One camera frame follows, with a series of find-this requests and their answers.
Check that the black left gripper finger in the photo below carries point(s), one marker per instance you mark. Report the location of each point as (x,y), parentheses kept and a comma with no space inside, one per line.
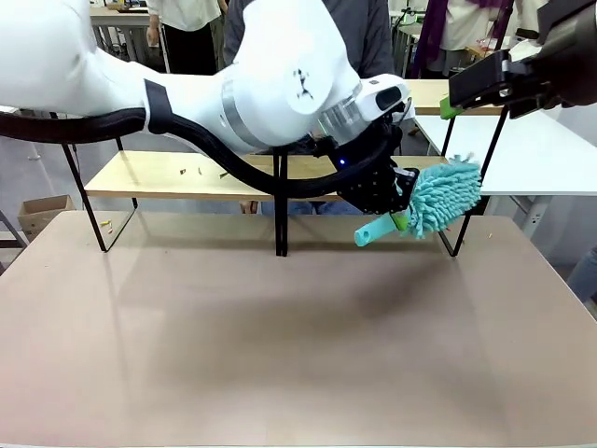
(406,179)
(401,220)

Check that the brown cardboard box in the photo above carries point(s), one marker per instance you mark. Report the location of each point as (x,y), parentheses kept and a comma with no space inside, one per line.
(44,214)

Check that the teal chenille duster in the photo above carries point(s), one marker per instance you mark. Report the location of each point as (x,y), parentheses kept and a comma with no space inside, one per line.
(443,196)

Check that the wooden shelf with black frame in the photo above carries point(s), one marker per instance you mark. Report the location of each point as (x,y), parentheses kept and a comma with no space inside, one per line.
(154,179)

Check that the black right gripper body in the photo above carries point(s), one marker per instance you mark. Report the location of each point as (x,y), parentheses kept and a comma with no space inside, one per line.
(564,56)

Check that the person with purple scarf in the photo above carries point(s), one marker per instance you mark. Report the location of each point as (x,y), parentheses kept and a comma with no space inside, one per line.
(448,28)

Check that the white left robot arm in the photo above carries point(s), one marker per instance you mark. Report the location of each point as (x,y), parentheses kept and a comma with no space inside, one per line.
(210,70)

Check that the person in white shirt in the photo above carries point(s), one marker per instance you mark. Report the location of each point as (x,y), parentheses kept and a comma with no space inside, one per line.
(186,32)

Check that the black metal pole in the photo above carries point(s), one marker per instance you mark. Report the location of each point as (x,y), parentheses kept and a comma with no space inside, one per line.
(503,23)

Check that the white side table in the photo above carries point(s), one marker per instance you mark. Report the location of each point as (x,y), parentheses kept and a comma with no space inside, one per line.
(531,158)

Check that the person in grey jacket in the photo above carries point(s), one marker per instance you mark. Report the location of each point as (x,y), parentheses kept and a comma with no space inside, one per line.
(368,42)

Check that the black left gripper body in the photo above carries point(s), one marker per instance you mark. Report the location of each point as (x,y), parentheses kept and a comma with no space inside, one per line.
(373,191)

